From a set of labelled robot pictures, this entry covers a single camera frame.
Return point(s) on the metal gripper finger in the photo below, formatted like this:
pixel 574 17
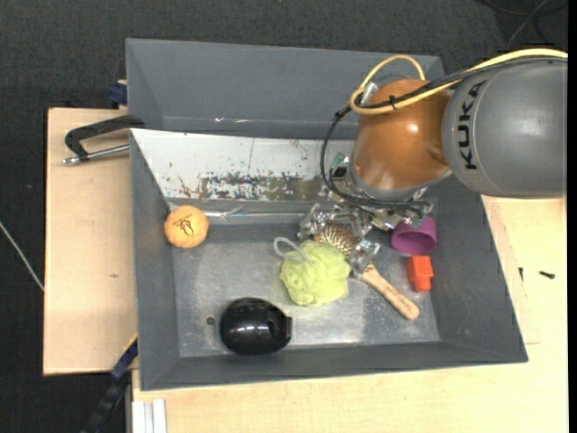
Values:
pixel 363 257
pixel 313 223

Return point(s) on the purple cup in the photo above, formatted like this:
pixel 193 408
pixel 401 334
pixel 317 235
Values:
pixel 417 237

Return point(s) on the wooden hairbrush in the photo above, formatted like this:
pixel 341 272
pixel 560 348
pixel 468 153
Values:
pixel 392 296

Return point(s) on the green mesh bath sponge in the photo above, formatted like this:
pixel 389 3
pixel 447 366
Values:
pixel 315 273

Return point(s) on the orange-red plastic block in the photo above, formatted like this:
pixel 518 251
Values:
pixel 420 272

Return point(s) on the black egg-shaped object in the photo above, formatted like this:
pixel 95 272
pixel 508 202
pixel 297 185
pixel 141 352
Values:
pixel 250 327

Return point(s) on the orange ball with print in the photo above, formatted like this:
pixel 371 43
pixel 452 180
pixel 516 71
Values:
pixel 185 226

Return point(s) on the grey metal bin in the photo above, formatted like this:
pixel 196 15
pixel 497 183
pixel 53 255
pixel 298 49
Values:
pixel 252 336

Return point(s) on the brown cardboard board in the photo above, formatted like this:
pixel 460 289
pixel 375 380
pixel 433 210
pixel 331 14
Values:
pixel 85 251

